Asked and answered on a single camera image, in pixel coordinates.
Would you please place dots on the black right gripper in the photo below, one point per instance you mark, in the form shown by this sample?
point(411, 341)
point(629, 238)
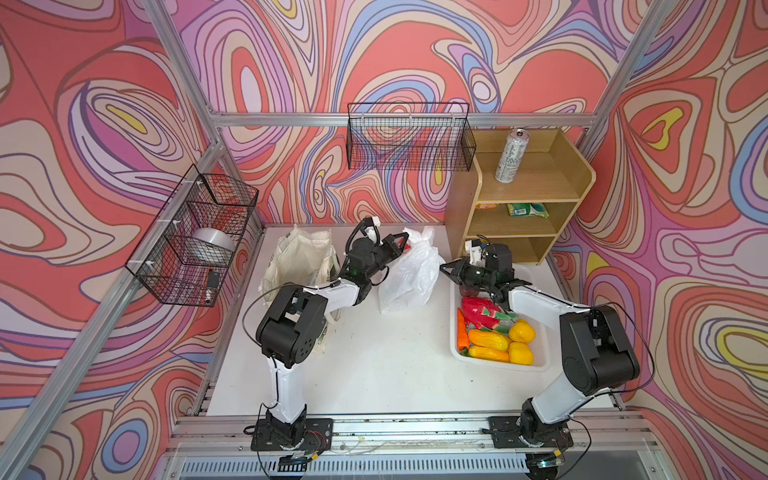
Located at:
point(458, 274)

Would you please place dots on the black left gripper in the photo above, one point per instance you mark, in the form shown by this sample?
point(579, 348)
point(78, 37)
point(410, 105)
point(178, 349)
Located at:
point(387, 243)

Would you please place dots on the white plastic grocery bag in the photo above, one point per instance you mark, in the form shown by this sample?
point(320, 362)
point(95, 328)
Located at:
point(412, 278)

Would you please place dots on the cream canvas tote bag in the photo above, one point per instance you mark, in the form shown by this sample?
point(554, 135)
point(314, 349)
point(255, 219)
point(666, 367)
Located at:
point(302, 257)

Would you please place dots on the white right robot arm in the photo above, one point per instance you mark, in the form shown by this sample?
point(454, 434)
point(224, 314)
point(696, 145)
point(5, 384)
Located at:
point(596, 353)

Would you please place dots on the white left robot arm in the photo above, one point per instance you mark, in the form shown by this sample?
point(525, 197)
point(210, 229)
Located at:
point(297, 315)

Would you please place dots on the pink dragon fruit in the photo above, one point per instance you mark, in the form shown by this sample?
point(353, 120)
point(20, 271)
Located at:
point(482, 313)

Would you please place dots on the orange carrot left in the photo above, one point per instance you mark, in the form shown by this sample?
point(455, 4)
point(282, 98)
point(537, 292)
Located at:
point(463, 342)

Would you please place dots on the yellow squash upper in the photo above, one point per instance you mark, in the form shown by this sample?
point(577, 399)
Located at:
point(489, 339)

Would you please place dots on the yellow squash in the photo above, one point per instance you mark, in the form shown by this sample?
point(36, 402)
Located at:
point(489, 339)
point(490, 354)

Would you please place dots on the yellow squash lower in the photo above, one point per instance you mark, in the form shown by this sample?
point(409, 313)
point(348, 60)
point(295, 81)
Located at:
point(490, 354)

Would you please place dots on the yellow lemon upper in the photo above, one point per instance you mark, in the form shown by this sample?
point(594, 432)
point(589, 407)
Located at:
point(522, 332)

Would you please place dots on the yellow lemon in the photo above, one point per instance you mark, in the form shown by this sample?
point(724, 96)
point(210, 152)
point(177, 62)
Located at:
point(522, 332)
point(520, 354)

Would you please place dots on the green snack packet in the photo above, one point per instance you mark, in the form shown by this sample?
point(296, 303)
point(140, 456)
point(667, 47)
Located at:
point(520, 210)

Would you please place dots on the yellow lemon lower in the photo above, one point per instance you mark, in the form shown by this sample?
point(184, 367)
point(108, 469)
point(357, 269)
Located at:
point(520, 354)

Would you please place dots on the wooden shelf unit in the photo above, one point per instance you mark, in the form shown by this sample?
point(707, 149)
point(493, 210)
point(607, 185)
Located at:
point(552, 172)

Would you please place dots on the white plastic produce basket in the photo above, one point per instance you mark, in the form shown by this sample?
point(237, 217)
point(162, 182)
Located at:
point(541, 346)

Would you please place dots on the silver drink can right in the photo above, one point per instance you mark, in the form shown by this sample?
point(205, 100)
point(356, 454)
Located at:
point(511, 157)

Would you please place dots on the silver tape roll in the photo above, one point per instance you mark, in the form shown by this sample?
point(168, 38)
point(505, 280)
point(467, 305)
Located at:
point(211, 246)

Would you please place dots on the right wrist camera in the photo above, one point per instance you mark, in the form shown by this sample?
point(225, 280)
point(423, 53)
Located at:
point(475, 250)

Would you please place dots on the black wire basket back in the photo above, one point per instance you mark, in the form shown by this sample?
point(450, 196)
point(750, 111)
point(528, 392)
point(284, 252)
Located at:
point(409, 136)

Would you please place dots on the black wire basket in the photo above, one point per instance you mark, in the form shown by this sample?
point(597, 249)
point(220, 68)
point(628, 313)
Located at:
point(409, 136)
point(201, 225)

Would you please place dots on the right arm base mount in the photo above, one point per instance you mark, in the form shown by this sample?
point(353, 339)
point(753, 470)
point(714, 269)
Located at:
point(526, 431)

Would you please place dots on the black wire basket left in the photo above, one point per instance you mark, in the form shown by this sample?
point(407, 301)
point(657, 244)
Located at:
point(201, 225)

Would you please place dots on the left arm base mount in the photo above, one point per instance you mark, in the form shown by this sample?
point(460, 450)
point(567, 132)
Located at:
point(314, 434)

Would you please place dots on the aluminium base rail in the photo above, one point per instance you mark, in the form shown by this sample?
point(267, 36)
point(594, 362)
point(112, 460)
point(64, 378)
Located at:
point(590, 430)

